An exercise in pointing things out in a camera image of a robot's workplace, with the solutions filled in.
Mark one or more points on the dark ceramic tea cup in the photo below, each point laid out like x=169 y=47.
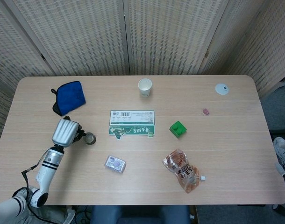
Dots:
x=91 y=139

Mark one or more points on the blue seat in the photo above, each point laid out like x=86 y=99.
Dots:
x=137 y=214

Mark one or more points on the green tea packaging card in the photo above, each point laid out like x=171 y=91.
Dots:
x=137 y=131

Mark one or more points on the small plastic wrapped packet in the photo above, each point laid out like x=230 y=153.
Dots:
x=115 y=164

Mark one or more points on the blue cloth pot holder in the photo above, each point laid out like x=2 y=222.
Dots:
x=70 y=96

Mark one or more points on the white black sneaker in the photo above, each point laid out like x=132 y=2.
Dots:
x=282 y=147

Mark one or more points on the white paper cup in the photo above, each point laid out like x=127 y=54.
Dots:
x=144 y=88

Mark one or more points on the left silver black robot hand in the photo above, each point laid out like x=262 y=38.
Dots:
x=64 y=133

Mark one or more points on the orange spout drink pouch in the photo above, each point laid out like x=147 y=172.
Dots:
x=183 y=170

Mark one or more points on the black floor stand bar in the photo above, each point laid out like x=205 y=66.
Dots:
x=281 y=131

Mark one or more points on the woven folding screen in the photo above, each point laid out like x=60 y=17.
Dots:
x=86 y=35

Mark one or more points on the green toy building brick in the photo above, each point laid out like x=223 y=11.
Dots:
x=178 y=129

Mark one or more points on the pink binder clip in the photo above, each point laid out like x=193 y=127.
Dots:
x=205 y=111

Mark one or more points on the white round table grommet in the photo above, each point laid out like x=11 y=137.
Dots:
x=222 y=89

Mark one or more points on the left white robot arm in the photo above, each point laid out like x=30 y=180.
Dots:
x=47 y=170

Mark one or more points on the black cast iron teapot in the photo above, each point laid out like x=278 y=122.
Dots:
x=82 y=136

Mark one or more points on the grey sneaker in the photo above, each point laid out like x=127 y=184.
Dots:
x=69 y=214

